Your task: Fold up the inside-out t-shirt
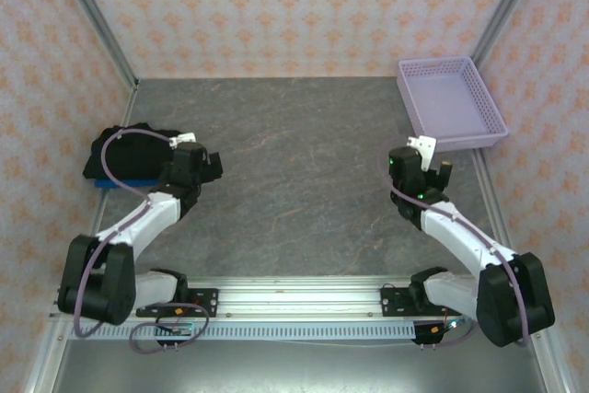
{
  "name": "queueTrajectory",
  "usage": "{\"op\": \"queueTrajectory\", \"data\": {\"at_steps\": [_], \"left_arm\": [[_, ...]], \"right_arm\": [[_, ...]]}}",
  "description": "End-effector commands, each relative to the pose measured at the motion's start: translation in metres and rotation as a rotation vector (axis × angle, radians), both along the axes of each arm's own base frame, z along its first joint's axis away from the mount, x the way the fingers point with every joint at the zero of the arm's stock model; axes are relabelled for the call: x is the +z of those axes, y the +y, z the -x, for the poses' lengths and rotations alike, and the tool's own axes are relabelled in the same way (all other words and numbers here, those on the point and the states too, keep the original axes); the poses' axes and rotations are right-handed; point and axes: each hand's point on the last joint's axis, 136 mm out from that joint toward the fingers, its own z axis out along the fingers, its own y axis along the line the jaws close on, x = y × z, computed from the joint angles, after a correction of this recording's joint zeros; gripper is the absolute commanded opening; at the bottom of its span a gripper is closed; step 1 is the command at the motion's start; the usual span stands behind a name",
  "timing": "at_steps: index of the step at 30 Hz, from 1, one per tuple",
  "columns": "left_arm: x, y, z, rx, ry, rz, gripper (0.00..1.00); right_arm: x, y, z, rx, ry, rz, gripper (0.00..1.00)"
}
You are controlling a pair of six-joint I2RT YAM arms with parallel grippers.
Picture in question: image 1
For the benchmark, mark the black t-shirt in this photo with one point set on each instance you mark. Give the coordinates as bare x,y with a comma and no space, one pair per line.
133,158

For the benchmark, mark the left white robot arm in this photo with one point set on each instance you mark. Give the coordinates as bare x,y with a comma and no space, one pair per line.
156,219

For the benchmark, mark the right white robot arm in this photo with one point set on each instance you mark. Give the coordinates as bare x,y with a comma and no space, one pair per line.
455,239

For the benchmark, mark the blue folded t-shirt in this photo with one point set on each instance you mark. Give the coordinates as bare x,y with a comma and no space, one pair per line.
140,181

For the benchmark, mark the lavender plastic basket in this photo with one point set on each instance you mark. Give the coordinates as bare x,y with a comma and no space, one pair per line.
453,103

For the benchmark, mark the right small electronics board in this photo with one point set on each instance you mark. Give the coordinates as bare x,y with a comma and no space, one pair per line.
444,326

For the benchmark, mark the small electronics board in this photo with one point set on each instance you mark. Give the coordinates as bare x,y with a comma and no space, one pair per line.
177,329
444,326

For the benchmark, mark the left small electronics board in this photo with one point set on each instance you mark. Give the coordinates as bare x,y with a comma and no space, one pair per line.
177,329

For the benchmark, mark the steel sheet panel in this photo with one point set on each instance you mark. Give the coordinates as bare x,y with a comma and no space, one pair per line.
299,370

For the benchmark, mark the right aluminium table edge rail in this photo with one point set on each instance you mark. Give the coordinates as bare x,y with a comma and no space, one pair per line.
490,190

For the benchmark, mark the aluminium table edge rail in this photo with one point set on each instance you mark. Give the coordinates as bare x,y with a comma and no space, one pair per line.
490,190
126,107

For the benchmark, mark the left aluminium table edge rail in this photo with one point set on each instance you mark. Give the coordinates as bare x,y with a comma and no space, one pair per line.
126,107

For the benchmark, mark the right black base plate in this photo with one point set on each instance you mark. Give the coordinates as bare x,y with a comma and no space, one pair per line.
393,303

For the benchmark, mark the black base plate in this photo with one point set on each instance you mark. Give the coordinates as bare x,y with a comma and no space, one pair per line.
207,303
393,303

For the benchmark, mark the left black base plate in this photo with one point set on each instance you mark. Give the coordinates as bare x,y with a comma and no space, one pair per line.
207,303

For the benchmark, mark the aluminium mounting rail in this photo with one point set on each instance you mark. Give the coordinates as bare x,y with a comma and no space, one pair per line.
299,301

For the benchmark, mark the right aluminium frame post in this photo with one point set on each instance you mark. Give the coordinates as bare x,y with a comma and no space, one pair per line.
506,11

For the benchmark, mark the aluminium frame post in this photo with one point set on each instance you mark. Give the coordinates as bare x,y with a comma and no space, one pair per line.
506,11
96,20

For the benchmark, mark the left aluminium frame post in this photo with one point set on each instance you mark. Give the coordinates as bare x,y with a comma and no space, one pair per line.
96,20

